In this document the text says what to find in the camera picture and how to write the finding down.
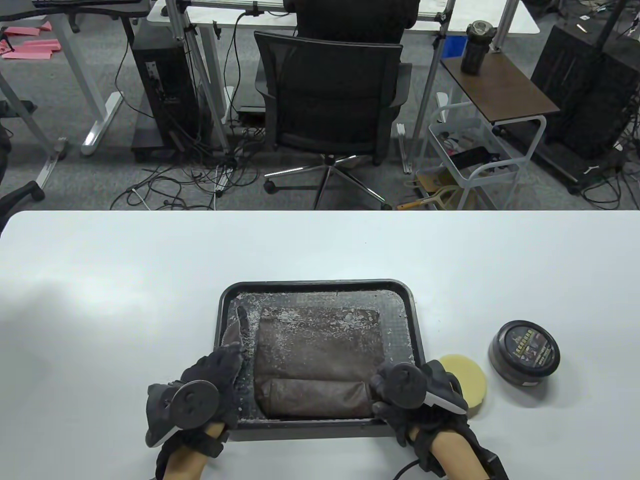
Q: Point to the person's left hand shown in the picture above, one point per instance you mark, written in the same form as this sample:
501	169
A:
222	370

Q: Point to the person's right hand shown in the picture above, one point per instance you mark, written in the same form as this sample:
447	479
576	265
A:
400	422

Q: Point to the black round hand tracker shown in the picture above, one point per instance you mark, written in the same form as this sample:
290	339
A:
407	385
192	405

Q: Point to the brown microfibre cloth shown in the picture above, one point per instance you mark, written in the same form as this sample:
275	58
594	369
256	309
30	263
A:
234	332

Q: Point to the brown leather bag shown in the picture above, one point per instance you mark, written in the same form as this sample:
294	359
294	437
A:
320	355

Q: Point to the black plastic tray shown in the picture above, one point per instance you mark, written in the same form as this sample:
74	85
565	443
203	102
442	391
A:
400	320

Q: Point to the black leather care cream jar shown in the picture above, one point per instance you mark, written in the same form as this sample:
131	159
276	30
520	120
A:
525	350

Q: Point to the person's left forearm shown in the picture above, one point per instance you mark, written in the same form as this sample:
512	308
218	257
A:
185	465

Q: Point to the person's right forearm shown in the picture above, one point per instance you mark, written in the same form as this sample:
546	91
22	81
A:
450	460

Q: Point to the yellow round sponge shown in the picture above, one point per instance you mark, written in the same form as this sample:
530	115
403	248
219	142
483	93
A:
467	380

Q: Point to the white power strip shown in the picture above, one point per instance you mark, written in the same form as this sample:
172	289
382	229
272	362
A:
222	180

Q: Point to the cardboard box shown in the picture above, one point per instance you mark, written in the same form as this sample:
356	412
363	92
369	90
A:
450	185

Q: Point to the black power adapter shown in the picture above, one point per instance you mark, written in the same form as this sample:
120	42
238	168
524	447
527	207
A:
249	115

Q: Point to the white metal trolley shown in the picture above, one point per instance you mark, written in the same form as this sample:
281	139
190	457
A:
480	175

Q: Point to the flat black device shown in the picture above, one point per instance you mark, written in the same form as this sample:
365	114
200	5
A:
472	157

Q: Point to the black computer tower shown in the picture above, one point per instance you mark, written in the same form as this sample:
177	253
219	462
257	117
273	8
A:
165	85

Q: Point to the black mesh office chair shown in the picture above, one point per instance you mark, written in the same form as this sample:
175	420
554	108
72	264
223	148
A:
330	80

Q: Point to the white desk leg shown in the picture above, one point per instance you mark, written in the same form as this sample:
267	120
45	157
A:
30	125

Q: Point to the dark desk with white legs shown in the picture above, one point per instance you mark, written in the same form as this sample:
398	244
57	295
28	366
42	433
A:
75	65

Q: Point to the brown wooden trolley top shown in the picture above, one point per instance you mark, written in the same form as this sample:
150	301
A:
500	85

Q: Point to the pink sheets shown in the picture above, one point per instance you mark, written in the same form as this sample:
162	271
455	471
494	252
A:
30	50

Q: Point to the black water bottle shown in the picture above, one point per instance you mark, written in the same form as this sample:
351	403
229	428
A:
475	50

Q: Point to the blue box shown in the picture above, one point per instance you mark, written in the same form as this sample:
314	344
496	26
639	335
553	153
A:
455	46

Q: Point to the black equipment case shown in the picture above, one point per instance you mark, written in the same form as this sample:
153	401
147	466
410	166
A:
585	90

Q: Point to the pink strip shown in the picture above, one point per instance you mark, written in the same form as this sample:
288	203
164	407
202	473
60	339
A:
25	31

